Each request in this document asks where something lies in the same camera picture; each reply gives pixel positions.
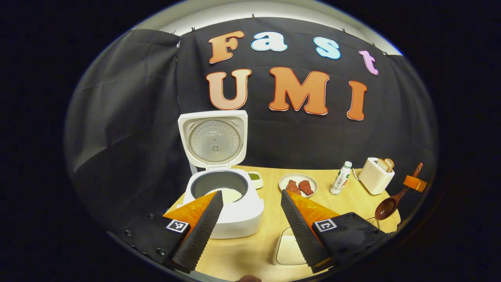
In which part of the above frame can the clear plastic box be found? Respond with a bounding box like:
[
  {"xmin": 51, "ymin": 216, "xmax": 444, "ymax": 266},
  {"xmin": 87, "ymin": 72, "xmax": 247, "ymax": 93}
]
[{"xmin": 273, "ymin": 217, "xmax": 380, "ymax": 268}]

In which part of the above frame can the white rice cooker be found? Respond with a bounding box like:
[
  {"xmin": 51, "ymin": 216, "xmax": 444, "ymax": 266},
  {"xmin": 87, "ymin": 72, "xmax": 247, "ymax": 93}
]
[{"xmin": 178, "ymin": 110, "xmax": 265, "ymax": 239}]

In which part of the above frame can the small divided bean dish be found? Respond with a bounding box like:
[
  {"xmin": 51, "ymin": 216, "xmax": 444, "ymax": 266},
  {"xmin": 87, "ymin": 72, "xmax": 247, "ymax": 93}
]
[{"xmin": 247, "ymin": 172, "xmax": 264, "ymax": 189}]

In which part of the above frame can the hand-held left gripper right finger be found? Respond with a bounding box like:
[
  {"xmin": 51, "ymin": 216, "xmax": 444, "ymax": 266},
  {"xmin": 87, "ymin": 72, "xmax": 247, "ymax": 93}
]
[{"xmin": 281, "ymin": 189, "xmax": 394, "ymax": 274}]

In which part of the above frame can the white drink bottle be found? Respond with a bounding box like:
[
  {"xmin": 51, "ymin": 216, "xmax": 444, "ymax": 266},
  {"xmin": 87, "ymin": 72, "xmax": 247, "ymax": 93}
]
[{"xmin": 330, "ymin": 161, "xmax": 353, "ymax": 195}]

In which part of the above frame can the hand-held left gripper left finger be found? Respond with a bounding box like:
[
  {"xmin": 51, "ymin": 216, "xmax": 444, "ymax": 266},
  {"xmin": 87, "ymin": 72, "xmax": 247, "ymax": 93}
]
[{"xmin": 117, "ymin": 190, "xmax": 224, "ymax": 274}]

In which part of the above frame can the brown wooden spoon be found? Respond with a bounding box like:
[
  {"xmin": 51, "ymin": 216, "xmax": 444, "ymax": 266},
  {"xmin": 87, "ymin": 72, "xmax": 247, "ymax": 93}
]
[{"xmin": 375, "ymin": 163, "xmax": 424, "ymax": 221}]

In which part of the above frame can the white round plate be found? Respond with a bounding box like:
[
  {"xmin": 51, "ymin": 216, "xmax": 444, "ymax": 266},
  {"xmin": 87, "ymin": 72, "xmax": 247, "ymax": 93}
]
[{"xmin": 279, "ymin": 174, "xmax": 318, "ymax": 198}]

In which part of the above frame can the white rice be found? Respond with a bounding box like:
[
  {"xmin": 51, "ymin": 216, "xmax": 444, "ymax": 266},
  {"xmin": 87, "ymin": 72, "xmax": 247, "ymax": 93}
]
[{"xmin": 205, "ymin": 188, "xmax": 243, "ymax": 203}]

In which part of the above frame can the black backdrop cloth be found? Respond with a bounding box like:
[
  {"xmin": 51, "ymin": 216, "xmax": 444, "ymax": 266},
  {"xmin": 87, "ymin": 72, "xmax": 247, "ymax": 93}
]
[{"xmin": 65, "ymin": 16, "xmax": 437, "ymax": 235}]

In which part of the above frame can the white toaster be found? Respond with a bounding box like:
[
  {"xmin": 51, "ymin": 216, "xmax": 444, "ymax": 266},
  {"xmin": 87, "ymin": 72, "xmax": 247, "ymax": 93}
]
[{"xmin": 358, "ymin": 157, "xmax": 395, "ymax": 195}]

